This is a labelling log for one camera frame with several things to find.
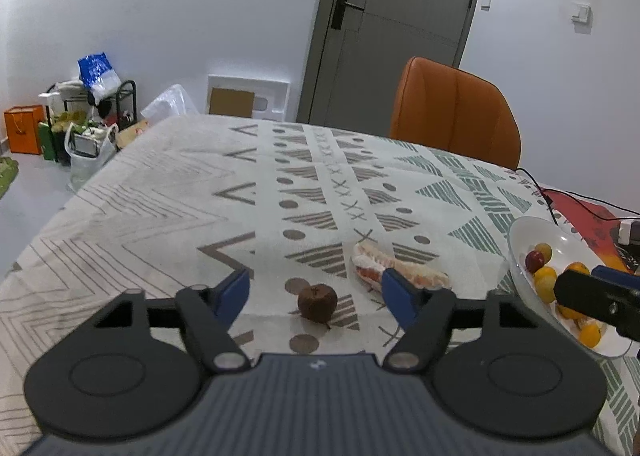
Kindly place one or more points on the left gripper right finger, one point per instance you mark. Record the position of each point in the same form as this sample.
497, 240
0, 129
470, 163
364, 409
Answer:
427, 317

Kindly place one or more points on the black shoe rack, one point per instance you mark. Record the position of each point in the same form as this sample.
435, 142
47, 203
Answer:
70, 102

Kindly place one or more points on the red orange mat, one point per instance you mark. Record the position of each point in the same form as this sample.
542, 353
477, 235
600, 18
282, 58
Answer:
596, 225

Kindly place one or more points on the green-brown fruit in plate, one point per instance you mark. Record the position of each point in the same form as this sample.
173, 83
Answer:
545, 250

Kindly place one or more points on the white plastic bag with box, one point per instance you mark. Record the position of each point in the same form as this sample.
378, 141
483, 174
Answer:
89, 149

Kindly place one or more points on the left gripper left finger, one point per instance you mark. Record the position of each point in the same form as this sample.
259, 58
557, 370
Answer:
204, 316

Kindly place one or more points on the yellow fruit in plate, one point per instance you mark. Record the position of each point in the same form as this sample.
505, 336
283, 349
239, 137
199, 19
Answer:
544, 272

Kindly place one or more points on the black door handle lock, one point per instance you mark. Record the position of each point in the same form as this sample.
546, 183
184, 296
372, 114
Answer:
340, 7

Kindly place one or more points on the small yellow-green fruit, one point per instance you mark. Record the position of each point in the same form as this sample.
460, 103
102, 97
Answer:
545, 291

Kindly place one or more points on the peeled pomelo segment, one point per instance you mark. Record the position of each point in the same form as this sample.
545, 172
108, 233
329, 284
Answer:
370, 263

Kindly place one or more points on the green leaf floor mat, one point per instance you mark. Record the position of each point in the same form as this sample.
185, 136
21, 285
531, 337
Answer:
8, 172

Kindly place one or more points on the brown paper bag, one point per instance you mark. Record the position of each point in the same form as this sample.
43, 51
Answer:
125, 137

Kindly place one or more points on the orange paper bag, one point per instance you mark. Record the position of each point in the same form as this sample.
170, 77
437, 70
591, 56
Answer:
22, 128

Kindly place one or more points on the small red fruit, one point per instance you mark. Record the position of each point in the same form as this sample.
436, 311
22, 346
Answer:
534, 261

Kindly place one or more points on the clear plastic bag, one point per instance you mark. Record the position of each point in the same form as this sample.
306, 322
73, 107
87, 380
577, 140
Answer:
173, 102

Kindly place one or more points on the green box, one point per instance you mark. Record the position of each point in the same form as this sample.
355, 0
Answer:
46, 144

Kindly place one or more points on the orange in plate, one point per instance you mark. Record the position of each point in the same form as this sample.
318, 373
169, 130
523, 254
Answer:
578, 267

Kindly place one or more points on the blue white plastic bag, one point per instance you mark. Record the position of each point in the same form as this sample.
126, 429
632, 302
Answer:
98, 76

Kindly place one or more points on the white wall switch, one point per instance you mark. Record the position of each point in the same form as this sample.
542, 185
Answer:
581, 14
486, 1

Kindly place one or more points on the white power adapter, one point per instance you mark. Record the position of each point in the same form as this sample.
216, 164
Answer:
629, 233

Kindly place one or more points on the small yellow orange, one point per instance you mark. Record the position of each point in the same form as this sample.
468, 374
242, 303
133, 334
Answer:
590, 334

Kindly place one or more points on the patterned tablecloth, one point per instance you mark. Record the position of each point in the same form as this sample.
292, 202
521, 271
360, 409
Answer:
194, 199

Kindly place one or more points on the dark brown wrinkled fruit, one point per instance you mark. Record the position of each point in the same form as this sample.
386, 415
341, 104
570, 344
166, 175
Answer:
317, 303

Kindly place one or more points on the white foam packaging board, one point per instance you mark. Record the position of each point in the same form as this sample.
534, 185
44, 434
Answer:
252, 98

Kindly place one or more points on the large orange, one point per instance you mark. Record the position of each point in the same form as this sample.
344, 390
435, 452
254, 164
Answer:
570, 314

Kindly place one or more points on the orange chair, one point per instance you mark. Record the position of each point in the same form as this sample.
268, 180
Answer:
449, 109

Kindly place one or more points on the grey door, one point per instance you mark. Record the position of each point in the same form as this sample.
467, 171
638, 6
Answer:
352, 75

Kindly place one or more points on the white plate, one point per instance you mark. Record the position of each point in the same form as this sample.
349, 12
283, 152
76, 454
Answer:
523, 235

